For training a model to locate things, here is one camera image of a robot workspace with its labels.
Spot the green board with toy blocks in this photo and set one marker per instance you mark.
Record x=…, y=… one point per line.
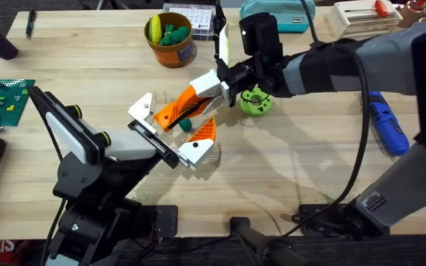
x=2, y=103

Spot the right wrist upright plate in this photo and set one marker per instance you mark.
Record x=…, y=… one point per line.
x=223, y=40

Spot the black clamp pole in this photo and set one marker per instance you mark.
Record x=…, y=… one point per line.
x=257, y=240

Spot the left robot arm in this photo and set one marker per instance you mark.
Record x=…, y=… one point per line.
x=87, y=229

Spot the black pen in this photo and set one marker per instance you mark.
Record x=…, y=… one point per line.
x=30, y=22

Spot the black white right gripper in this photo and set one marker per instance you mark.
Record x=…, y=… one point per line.
x=261, y=77

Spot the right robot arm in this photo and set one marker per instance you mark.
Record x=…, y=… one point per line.
x=383, y=59

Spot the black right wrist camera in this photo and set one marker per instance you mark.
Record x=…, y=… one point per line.
x=259, y=35

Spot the teal zip pouch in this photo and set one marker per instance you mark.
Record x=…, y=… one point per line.
x=283, y=14

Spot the green toy vegetable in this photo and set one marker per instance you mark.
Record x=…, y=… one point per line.
x=185, y=125

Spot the green disc with holes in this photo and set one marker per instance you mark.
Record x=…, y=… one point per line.
x=250, y=107

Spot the blue electric screwdriver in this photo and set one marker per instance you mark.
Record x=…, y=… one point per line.
x=387, y=123

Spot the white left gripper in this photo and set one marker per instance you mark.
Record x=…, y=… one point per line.
x=131, y=144

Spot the clear plastic parts box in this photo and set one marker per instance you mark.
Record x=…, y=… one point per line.
x=198, y=16

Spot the orange tub with toys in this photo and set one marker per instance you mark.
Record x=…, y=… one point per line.
x=172, y=50

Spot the black rail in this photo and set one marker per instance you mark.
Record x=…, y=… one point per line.
x=364, y=251

